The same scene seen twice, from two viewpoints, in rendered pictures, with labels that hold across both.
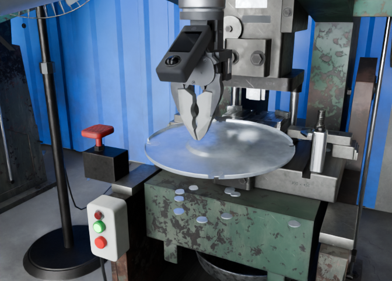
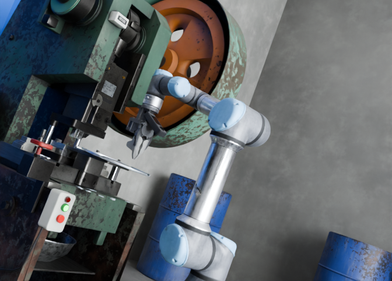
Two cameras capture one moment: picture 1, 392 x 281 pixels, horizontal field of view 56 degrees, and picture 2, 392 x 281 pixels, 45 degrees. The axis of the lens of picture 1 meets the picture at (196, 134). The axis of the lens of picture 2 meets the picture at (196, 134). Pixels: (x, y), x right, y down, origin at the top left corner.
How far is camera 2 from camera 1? 1.79 m
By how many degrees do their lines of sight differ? 83
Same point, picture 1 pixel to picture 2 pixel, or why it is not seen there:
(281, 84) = (102, 134)
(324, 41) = not seen: hidden behind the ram
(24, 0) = not seen: hidden behind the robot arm
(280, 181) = (101, 185)
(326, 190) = (116, 190)
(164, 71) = (163, 132)
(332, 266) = (140, 217)
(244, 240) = (98, 214)
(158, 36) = not seen: outside the picture
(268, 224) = (111, 204)
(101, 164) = (45, 167)
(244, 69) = (100, 124)
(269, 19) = (111, 102)
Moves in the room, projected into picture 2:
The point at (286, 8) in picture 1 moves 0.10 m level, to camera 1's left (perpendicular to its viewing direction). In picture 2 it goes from (125, 103) to (119, 97)
